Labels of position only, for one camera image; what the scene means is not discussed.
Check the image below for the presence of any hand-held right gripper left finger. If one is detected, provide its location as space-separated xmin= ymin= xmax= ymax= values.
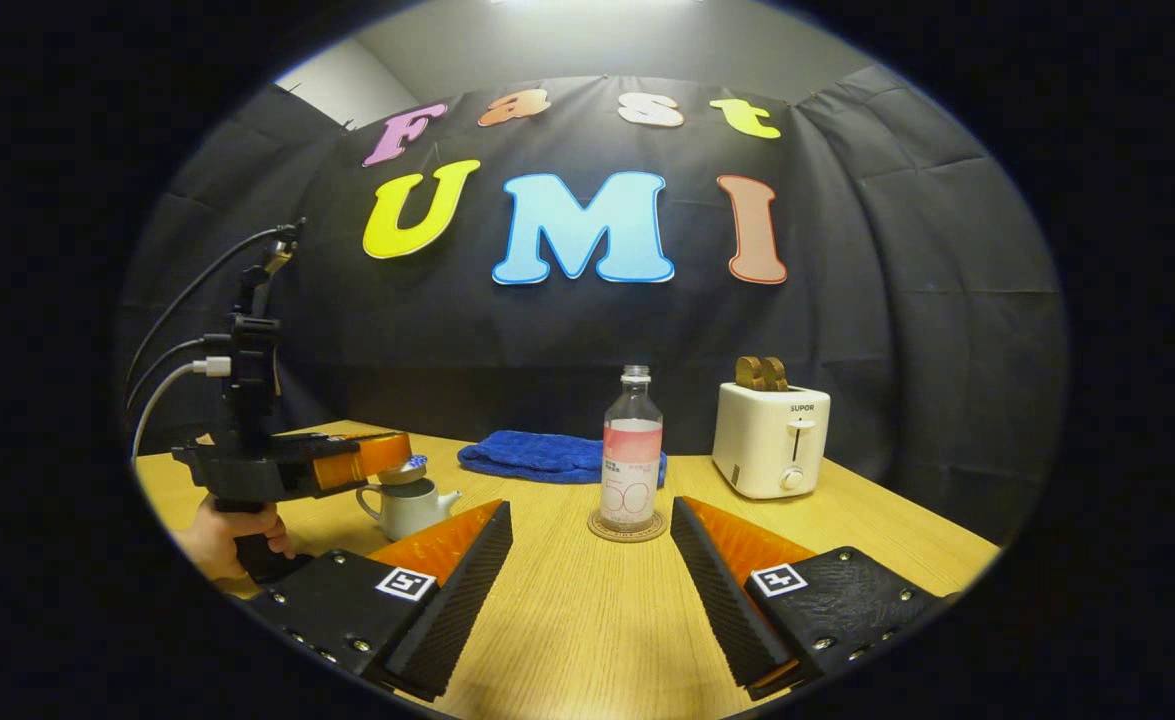
xmin=247 ymin=500 xmax=515 ymax=703

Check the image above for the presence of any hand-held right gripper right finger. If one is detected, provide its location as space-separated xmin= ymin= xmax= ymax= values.
xmin=669 ymin=495 xmax=958 ymax=701

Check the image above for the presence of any white ceramic teacup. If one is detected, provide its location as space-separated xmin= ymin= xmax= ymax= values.
xmin=357 ymin=478 xmax=464 ymax=542

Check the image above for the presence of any round wooden coaster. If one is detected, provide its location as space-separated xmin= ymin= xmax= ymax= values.
xmin=587 ymin=508 xmax=668 ymax=544

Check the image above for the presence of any clear water bottle pink label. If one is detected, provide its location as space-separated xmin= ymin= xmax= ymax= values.
xmin=600 ymin=365 xmax=665 ymax=533

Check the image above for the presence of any blue towel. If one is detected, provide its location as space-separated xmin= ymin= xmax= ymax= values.
xmin=457 ymin=430 xmax=668 ymax=486

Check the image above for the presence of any white toaster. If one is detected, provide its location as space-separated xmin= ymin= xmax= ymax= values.
xmin=712 ymin=382 xmax=832 ymax=500

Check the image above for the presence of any white cable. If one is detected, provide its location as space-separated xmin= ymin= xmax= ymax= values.
xmin=130 ymin=357 xmax=234 ymax=463

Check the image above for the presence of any black cable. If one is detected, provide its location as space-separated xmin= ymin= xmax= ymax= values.
xmin=125 ymin=226 xmax=300 ymax=401
xmin=125 ymin=338 xmax=210 ymax=411

